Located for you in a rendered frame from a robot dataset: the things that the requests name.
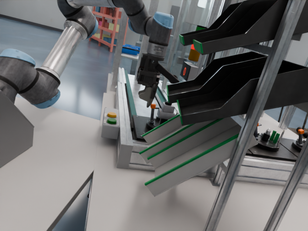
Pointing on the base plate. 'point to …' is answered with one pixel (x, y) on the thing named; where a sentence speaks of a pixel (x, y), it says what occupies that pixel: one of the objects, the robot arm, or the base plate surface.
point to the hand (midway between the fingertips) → (149, 104)
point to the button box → (111, 134)
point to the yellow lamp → (194, 55)
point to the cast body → (166, 111)
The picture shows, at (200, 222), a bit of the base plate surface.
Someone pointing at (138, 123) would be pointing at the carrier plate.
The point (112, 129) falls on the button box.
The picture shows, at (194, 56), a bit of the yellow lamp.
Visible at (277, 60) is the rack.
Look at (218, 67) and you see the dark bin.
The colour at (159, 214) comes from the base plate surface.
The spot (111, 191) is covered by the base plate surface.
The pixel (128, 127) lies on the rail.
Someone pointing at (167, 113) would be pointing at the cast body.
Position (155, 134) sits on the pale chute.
